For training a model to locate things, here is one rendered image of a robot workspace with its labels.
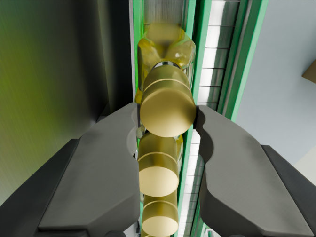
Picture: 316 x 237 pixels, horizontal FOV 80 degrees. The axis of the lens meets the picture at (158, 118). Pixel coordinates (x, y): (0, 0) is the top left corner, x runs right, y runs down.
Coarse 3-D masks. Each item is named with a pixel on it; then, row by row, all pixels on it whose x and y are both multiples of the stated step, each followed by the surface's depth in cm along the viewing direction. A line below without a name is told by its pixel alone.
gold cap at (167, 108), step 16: (144, 80) 14; (160, 80) 12; (176, 80) 12; (144, 96) 11; (160, 96) 11; (176, 96) 10; (192, 96) 11; (144, 112) 11; (160, 112) 11; (176, 112) 11; (192, 112) 11; (160, 128) 12; (176, 128) 12
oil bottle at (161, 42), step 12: (156, 24) 31; (168, 24) 31; (144, 36) 19; (156, 36) 19; (168, 36) 19; (180, 36) 20; (144, 48) 17; (156, 48) 16; (168, 48) 16; (180, 48) 16; (192, 48) 17; (144, 60) 17; (156, 60) 17; (168, 60) 16; (180, 60) 17; (192, 60) 17; (144, 72) 17; (192, 72) 18
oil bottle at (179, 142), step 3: (180, 138) 24; (177, 141) 24; (180, 141) 24; (177, 144) 23; (180, 144) 23; (177, 147) 23; (180, 147) 23; (177, 150) 23; (180, 150) 23; (177, 153) 23; (180, 153) 23; (177, 156) 23; (180, 156) 23; (177, 159) 23; (180, 159) 23; (180, 162) 23; (180, 165) 24; (180, 168) 24
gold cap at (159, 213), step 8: (176, 192) 20; (144, 200) 19; (152, 200) 18; (160, 200) 18; (168, 200) 18; (176, 200) 19; (144, 208) 18; (152, 208) 17; (160, 208) 17; (168, 208) 17; (176, 208) 18; (144, 216) 17; (152, 216) 16; (160, 216) 16; (168, 216) 16; (176, 216) 17; (144, 224) 17; (152, 224) 17; (160, 224) 17; (168, 224) 17; (176, 224) 17; (152, 232) 18; (160, 232) 18; (168, 232) 17
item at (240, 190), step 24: (216, 120) 10; (216, 144) 8; (240, 144) 8; (216, 168) 7; (240, 168) 7; (264, 168) 7; (216, 192) 6; (240, 192) 6; (264, 192) 6; (288, 192) 6; (216, 216) 6; (240, 216) 5; (264, 216) 5; (288, 216) 5
